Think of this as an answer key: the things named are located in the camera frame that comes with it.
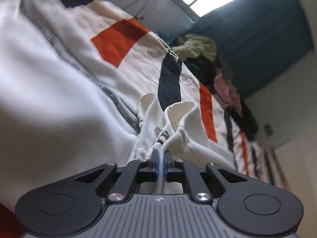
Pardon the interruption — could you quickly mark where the white zip-up hoodie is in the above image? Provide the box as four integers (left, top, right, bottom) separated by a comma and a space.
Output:
0, 0, 236, 213

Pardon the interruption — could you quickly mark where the pile of clothes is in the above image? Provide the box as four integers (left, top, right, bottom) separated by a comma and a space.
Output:
171, 33, 259, 141

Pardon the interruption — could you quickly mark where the striped bed blanket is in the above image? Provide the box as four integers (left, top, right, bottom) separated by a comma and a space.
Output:
60, 0, 287, 189

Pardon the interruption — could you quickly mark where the teal right curtain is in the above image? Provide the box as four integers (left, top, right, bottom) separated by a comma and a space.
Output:
159, 0, 313, 98

